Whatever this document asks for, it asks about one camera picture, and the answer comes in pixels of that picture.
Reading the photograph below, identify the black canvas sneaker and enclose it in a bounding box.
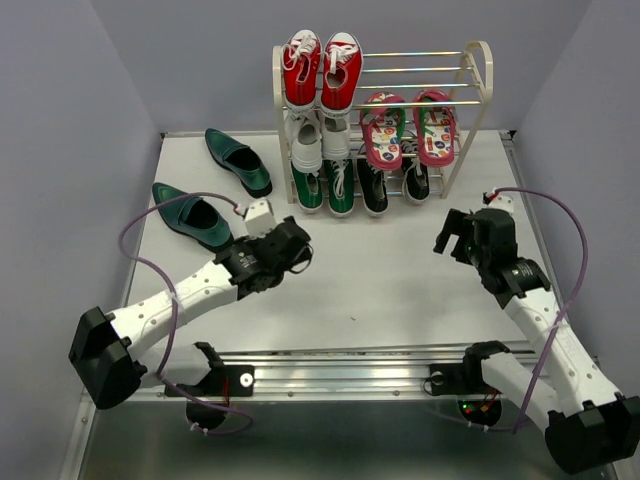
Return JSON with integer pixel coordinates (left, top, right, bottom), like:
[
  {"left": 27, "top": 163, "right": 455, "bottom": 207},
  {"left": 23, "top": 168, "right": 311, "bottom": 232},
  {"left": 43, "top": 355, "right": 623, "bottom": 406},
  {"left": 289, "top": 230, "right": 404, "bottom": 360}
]
[
  {"left": 356, "top": 159, "right": 388, "bottom": 217},
  {"left": 401, "top": 140, "right": 430, "bottom": 205}
]

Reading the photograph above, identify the pink letter sandal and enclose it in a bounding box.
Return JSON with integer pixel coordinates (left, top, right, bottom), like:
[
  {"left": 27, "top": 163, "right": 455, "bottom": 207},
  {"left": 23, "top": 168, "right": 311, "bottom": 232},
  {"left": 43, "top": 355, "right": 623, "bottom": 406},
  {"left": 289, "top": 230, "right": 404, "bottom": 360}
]
[
  {"left": 413, "top": 89, "right": 457, "bottom": 168},
  {"left": 359, "top": 91, "right": 406, "bottom": 172}
]

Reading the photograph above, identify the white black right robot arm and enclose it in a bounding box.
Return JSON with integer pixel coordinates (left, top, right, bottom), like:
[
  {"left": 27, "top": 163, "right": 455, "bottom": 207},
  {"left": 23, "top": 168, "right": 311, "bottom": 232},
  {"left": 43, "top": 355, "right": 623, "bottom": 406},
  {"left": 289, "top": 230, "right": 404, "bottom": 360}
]
[{"left": 429, "top": 208, "right": 639, "bottom": 474}]

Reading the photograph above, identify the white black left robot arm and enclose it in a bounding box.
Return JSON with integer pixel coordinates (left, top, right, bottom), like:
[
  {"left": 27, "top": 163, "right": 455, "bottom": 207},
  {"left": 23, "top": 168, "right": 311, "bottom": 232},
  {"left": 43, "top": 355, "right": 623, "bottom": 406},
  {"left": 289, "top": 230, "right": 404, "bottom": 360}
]
[{"left": 68, "top": 216, "right": 313, "bottom": 410}]

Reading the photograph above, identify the cream metal shoe shelf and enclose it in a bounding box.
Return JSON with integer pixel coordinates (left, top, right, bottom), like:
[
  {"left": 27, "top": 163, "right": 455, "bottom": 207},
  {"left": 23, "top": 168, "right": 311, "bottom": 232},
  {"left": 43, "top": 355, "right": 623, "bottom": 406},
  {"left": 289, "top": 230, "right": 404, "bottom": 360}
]
[{"left": 271, "top": 40, "right": 495, "bottom": 206}]

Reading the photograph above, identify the green loafer front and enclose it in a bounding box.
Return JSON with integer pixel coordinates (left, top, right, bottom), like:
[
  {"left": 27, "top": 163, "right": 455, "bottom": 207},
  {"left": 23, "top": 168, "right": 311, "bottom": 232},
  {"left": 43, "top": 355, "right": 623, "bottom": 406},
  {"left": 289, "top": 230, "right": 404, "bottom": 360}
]
[{"left": 158, "top": 196, "right": 234, "bottom": 253}]

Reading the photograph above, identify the green loafer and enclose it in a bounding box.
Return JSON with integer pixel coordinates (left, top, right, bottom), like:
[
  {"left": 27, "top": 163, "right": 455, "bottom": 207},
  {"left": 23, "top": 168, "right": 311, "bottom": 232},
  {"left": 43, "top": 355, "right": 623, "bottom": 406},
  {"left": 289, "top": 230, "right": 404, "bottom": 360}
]
[
  {"left": 204, "top": 128, "right": 273, "bottom": 198},
  {"left": 158, "top": 196, "right": 234, "bottom": 253}
]

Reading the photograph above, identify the green sneaker left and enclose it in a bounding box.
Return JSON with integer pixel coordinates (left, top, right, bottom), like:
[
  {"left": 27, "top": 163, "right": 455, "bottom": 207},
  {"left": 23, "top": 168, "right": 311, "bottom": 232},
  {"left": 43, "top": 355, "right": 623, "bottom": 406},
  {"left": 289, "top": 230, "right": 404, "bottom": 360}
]
[{"left": 291, "top": 166, "right": 323, "bottom": 214}]

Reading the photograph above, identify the green sneaker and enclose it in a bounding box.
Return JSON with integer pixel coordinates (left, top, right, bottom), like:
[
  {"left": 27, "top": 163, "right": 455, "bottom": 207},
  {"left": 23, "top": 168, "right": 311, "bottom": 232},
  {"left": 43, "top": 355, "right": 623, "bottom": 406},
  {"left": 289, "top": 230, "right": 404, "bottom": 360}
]
[
  {"left": 323, "top": 159, "right": 355, "bottom": 218},
  {"left": 291, "top": 166, "right": 323, "bottom": 214}
]

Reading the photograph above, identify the green loafer rear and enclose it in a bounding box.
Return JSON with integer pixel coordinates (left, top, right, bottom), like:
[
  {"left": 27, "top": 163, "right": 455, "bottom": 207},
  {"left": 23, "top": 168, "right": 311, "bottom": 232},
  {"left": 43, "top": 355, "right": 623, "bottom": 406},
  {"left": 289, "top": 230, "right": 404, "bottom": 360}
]
[{"left": 204, "top": 128, "right": 273, "bottom": 198}]

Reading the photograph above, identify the green sneaker right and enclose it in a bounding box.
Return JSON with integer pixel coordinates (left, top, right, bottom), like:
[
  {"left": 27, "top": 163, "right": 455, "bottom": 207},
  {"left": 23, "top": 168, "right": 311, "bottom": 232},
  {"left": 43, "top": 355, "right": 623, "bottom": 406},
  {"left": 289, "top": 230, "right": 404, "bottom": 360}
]
[{"left": 323, "top": 159, "right": 355, "bottom": 218}]

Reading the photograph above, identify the white sneaker left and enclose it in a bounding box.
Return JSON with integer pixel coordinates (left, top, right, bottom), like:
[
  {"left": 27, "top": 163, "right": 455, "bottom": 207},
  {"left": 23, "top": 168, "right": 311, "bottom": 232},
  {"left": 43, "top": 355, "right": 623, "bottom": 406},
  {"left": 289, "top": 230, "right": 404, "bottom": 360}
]
[{"left": 286, "top": 111, "right": 322, "bottom": 174}]

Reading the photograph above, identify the white sneaker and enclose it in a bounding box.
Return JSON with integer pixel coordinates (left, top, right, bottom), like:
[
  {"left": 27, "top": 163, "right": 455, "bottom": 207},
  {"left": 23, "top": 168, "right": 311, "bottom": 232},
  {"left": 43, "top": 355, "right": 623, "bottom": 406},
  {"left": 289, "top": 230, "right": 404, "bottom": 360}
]
[
  {"left": 321, "top": 115, "right": 351, "bottom": 161},
  {"left": 286, "top": 111, "right": 322, "bottom": 174}
]

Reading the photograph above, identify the white sneaker right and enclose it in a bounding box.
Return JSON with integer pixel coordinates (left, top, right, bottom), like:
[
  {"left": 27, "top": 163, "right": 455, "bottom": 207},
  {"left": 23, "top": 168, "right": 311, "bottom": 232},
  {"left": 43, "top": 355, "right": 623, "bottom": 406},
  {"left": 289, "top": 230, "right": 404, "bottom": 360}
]
[{"left": 321, "top": 115, "right": 351, "bottom": 161}]

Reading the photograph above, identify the red sneaker right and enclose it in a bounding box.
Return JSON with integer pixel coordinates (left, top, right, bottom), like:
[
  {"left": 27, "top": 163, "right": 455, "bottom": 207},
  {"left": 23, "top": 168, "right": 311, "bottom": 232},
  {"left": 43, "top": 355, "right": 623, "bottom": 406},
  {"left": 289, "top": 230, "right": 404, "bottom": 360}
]
[{"left": 320, "top": 32, "right": 363, "bottom": 118}]

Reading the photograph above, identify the red sneaker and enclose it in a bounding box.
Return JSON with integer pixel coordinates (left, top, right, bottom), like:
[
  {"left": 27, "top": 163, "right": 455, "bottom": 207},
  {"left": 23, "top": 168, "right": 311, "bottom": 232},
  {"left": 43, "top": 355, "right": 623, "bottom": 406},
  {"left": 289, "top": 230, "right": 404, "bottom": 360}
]
[
  {"left": 320, "top": 32, "right": 363, "bottom": 118},
  {"left": 281, "top": 29, "right": 322, "bottom": 112}
]

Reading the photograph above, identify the red sneaker left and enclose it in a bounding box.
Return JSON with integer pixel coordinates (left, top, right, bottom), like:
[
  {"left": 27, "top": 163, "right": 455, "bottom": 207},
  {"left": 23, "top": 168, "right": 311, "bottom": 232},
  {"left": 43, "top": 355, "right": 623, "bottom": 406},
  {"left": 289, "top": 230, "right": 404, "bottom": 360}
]
[{"left": 281, "top": 29, "right": 322, "bottom": 112}]

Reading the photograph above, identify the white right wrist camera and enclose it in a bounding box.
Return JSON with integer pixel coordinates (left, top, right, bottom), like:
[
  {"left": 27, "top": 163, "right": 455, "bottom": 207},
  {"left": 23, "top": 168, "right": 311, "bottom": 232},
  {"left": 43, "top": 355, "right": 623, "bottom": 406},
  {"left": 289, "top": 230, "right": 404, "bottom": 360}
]
[{"left": 483, "top": 192, "right": 515, "bottom": 215}]

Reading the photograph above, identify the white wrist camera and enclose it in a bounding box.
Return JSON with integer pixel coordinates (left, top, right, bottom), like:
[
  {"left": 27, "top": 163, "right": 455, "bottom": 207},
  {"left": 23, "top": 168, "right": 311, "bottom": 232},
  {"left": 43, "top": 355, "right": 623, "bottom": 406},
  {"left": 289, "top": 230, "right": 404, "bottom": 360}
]
[
  {"left": 483, "top": 192, "right": 515, "bottom": 215},
  {"left": 243, "top": 198, "right": 277, "bottom": 237}
]

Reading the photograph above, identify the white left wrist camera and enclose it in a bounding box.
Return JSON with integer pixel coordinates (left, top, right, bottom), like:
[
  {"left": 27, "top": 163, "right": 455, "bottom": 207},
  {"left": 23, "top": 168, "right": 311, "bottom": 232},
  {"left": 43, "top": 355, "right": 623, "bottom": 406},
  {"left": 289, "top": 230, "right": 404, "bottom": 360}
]
[{"left": 243, "top": 198, "right": 277, "bottom": 237}]

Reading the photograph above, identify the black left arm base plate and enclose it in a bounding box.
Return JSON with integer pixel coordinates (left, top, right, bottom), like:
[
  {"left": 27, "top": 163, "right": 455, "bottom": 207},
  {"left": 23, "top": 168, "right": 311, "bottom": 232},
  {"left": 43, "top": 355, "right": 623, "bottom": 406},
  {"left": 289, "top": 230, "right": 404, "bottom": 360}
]
[{"left": 176, "top": 364, "right": 255, "bottom": 398}]

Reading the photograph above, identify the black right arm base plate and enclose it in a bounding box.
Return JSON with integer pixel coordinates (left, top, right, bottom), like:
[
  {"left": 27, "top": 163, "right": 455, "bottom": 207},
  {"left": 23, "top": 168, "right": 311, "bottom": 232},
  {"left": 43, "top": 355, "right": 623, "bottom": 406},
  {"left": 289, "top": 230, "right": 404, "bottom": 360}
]
[{"left": 421, "top": 362, "right": 518, "bottom": 397}]

